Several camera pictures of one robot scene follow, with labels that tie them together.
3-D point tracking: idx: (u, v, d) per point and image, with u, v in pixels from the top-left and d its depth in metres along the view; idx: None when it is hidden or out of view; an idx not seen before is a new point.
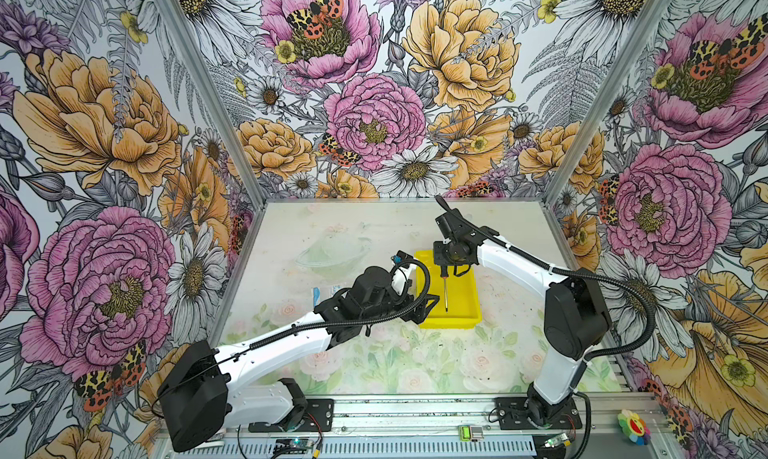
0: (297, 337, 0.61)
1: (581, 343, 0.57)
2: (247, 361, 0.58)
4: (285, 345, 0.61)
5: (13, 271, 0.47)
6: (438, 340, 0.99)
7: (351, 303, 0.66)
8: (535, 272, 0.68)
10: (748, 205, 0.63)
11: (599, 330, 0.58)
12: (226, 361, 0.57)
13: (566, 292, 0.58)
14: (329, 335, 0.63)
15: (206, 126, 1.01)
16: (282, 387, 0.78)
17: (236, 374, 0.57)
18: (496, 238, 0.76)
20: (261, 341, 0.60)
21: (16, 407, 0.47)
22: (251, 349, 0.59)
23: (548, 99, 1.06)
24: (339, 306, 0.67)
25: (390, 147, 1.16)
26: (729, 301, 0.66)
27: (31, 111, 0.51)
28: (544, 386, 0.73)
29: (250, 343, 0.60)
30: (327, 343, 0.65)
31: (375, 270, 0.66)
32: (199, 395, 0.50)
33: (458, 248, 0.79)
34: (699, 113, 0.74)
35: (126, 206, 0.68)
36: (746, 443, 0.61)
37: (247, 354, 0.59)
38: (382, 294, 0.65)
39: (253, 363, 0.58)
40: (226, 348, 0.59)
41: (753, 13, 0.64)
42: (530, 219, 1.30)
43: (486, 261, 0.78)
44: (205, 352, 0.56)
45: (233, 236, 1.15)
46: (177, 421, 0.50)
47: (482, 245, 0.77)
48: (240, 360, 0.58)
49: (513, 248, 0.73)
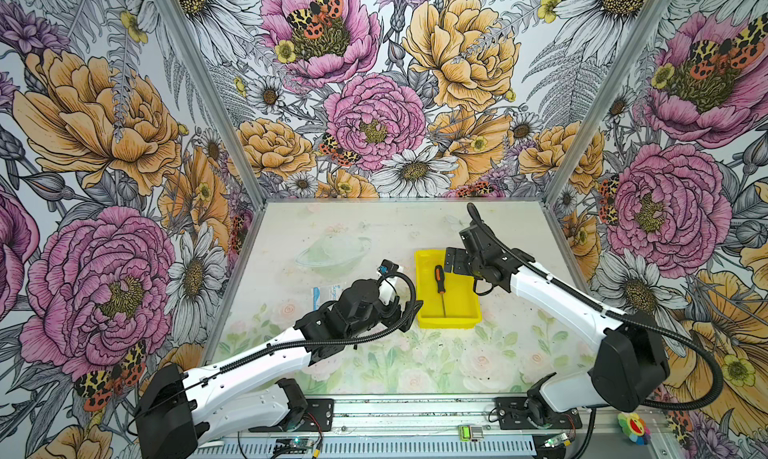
0: (273, 355, 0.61)
1: (635, 397, 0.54)
2: (216, 385, 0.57)
4: (260, 364, 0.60)
5: (13, 271, 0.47)
6: (438, 340, 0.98)
7: (336, 319, 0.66)
8: (584, 313, 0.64)
10: (748, 205, 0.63)
11: (655, 380, 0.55)
12: (194, 387, 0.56)
13: (624, 342, 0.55)
14: (309, 353, 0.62)
15: (206, 126, 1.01)
16: (278, 391, 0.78)
17: (202, 400, 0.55)
18: (534, 268, 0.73)
20: (232, 364, 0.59)
21: (16, 407, 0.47)
22: (223, 373, 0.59)
23: (548, 99, 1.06)
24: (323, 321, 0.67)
25: (390, 147, 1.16)
26: (729, 301, 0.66)
27: (32, 111, 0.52)
28: (551, 393, 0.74)
29: (221, 367, 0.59)
30: (308, 360, 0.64)
31: (365, 283, 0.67)
32: (165, 423, 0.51)
33: (490, 273, 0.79)
34: (699, 112, 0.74)
35: (126, 206, 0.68)
36: (746, 443, 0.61)
37: (217, 378, 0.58)
38: (368, 311, 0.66)
39: (222, 387, 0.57)
40: (196, 373, 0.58)
41: (753, 12, 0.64)
42: (530, 219, 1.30)
43: (519, 290, 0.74)
44: (173, 378, 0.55)
45: (233, 236, 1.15)
46: (146, 446, 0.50)
47: (517, 273, 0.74)
48: (209, 384, 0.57)
49: (554, 281, 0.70)
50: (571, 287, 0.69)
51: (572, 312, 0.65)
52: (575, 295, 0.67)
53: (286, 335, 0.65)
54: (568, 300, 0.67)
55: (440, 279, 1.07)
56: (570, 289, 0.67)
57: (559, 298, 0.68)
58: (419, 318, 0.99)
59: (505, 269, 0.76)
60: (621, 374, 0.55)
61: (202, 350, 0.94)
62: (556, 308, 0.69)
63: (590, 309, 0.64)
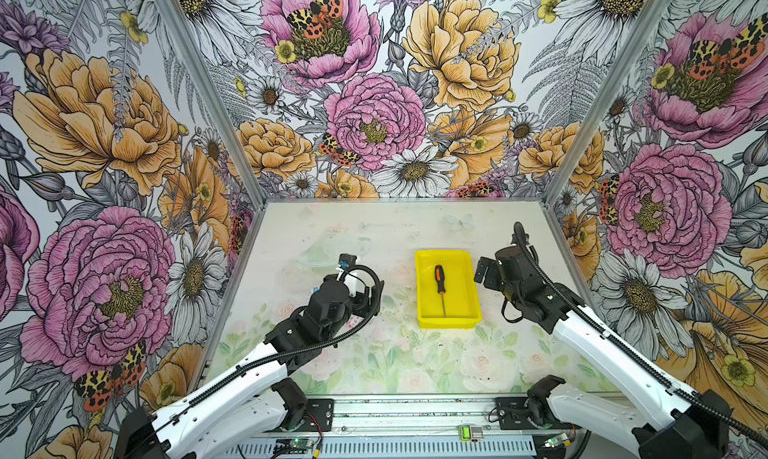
0: (246, 377, 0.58)
1: None
2: (189, 419, 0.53)
4: (233, 389, 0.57)
5: (14, 271, 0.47)
6: (438, 340, 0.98)
7: (309, 323, 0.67)
8: (645, 385, 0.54)
10: (748, 205, 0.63)
11: None
12: (165, 427, 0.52)
13: (694, 429, 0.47)
14: (283, 364, 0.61)
15: (206, 126, 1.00)
16: (273, 395, 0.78)
17: (177, 438, 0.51)
18: (588, 318, 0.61)
20: (201, 395, 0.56)
21: (17, 407, 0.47)
22: (194, 406, 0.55)
23: (548, 99, 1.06)
24: (295, 329, 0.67)
25: (390, 147, 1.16)
26: (729, 301, 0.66)
27: (32, 111, 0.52)
28: (560, 401, 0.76)
29: (190, 399, 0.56)
30: (285, 371, 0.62)
31: (334, 284, 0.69)
32: None
33: (530, 313, 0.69)
34: (700, 113, 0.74)
35: (126, 206, 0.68)
36: (746, 443, 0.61)
37: (188, 412, 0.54)
38: (341, 310, 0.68)
39: (196, 420, 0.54)
40: (164, 411, 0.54)
41: (753, 12, 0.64)
42: (530, 219, 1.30)
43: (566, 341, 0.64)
44: (142, 421, 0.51)
45: (233, 236, 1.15)
46: None
47: (565, 319, 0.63)
48: (181, 420, 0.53)
49: (611, 338, 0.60)
50: (632, 350, 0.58)
51: (632, 380, 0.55)
52: (636, 360, 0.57)
53: (255, 352, 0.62)
54: (628, 366, 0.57)
55: (440, 279, 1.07)
56: (628, 351, 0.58)
57: (616, 360, 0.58)
58: (419, 318, 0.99)
59: (550, 311, 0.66)
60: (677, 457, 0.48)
61: (202, 350, 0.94)
62: (610, 371, 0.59)
63: (655, 382, 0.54)
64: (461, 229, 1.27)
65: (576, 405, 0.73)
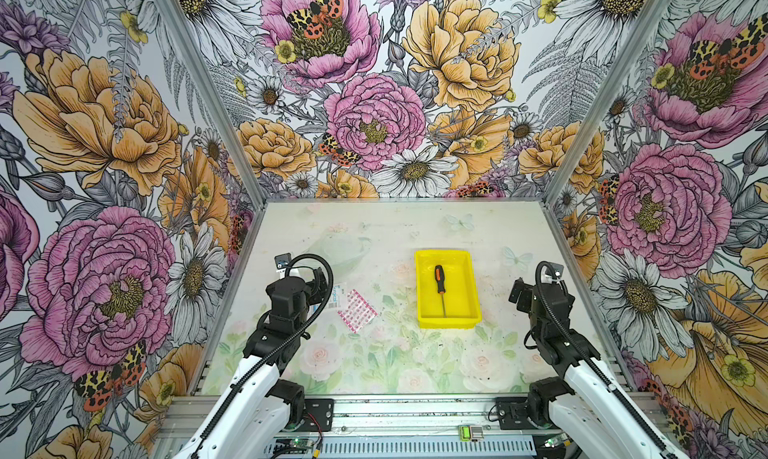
0: (244, 390, 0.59)
1: None
2: (210, 447, 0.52)
4: (238, 406, 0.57)
5: (13, 271, 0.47)
6: (438, 340, 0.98)
7: (278, 323, 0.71)
8: (641, 443, 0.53)
10: (748, 205, 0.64)
11: None
12: None
13: None
14: (271, 365, 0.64)
15: (206, 126, 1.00)
16: (267, 399, 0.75)
17: None
18: (598, 368, 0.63)
20: (210, 424, 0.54)
21: (17, 407, 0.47)
22: (207, 437, 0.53)
23: (548, 99, 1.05)
24: (268, 333, 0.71)
25: (390, 147, 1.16)
26: (729, 301, 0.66)
27: (32, 111, 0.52)
28: (559, 413, 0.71)
29: (201, 434, 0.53)
30: (277, 371, 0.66)
31: (283, 282, 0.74)
32: None
33: (547, 353, 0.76)
34: (699, 112, 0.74)
35: (126, 206, 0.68)
36: (746, 443, 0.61)
37: (205, 443, 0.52)
38: (301, 298, 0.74)
39: (217, 446, 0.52)
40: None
41: (753, 13, 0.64)
42: (530, 219, 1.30)
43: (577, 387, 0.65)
44: None
45: (233, 236, 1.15)
46: None
47: (576, 365, 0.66)
48: (202, 454, 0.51)
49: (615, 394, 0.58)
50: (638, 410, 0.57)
51: (627, 434, 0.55)
52: (637, 417, 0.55)
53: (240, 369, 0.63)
54: (626, 420, 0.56)
55: (441, 279, 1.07)
56: (635, 411, 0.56)
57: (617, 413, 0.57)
58: (419, 318, 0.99)
59: (563, 356, 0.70)
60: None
61: (202, 350, 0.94)
62: (611, 424, 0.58)
63: (650, 441, 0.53)
64: (461, 229, 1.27)
65: (579, 426, 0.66)
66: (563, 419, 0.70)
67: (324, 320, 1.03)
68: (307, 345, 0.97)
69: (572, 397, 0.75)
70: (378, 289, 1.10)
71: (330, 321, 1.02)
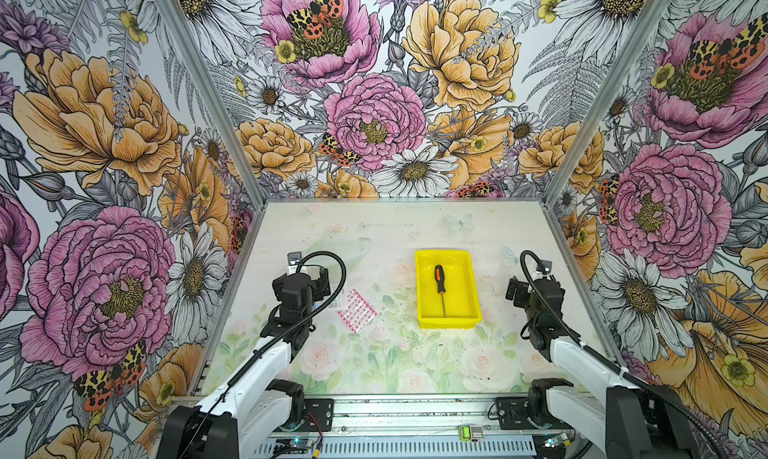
0: (264, 357, 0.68)
1: None
2: (236, 393, 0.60)
4: (257, 369, 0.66)
5: (13, 271, 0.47)
6: (438, 340, 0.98)
7: (288, 315, 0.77)
8: (603, 373, 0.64)
10: (748, 205, 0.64)
11: None
12: (217, 405, 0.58)
13: (630, 397, 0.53)
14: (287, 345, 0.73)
15: (206, 126, 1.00)
16: (271, 392, 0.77)
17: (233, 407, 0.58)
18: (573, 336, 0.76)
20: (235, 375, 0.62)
21: (16, 407, 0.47)
22: (232, 385, 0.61)
23: (548, 99, 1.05)
24: (280, 322, 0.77)
25: (390, 147, 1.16)
26: (729, 301, 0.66)
27: (32, 111, 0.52)
28: (557, 402, 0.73)
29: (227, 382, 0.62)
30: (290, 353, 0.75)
31: (292, 277, 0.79)
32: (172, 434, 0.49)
33: (536, 340, 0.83)
34: (699, 112, 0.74)
35: (126, 206, 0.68)
36: (746, 443, 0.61)
37: (232, 389, 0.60)
38: (308, 292, 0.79)
39: (242, 393, 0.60)
40: (208, 398, 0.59)
41: (753, 13, 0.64)
42: (530, 219, 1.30)
43: (560, 357, 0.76)
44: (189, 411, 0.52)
45: (233, 236, 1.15)
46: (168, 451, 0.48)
47: (557, 338, 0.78)
48: (229, 397, 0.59)
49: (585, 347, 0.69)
50: None
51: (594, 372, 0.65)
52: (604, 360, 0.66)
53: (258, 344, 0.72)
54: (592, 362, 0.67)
55: (441, 279, 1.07)
56: (594, 351, 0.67)
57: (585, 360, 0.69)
58: (419, 318, 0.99)
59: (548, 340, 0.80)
60: (618, 427, 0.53)
61: (202, 350, 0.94)
62: (585, 375, 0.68)
63: (610, 371, 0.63)
64: (461, 229, 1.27)
65: (572, 404, 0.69)
66: (561, 408, 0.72)
67: (324, 320, 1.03)
68: (307, 345, 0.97)
69: (568, 388, 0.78)
70: (378, 289, 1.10)
71: (330, 321, 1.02)
